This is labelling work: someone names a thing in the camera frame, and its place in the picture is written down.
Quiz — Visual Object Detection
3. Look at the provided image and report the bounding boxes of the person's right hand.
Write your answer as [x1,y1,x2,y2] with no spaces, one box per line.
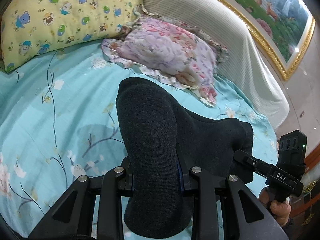
[258,187,291,228]

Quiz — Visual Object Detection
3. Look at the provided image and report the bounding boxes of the yellow cartoon print pillow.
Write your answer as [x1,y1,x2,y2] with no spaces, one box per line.
[1,0,142,73]

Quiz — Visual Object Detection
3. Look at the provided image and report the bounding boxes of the turquoise floral bed sheet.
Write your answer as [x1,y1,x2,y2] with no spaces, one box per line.
[1,40,137,237]

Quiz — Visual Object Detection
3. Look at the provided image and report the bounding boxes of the pink purple floral pillow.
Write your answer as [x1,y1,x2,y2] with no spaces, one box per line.
[101,4,228,107]

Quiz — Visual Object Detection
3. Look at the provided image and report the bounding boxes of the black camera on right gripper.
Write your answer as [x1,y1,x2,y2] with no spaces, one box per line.
[277,129,307,180]

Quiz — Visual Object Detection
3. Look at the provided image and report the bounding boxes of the black pants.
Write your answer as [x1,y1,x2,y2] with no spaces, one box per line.
[116,77,253,239]

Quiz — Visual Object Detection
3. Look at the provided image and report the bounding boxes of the gold framed landscape painting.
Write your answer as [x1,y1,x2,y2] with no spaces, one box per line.
[218,0,316,81]

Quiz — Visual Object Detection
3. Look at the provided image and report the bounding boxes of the beige striped headboard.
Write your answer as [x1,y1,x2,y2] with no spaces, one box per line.
[143,0,290,130]

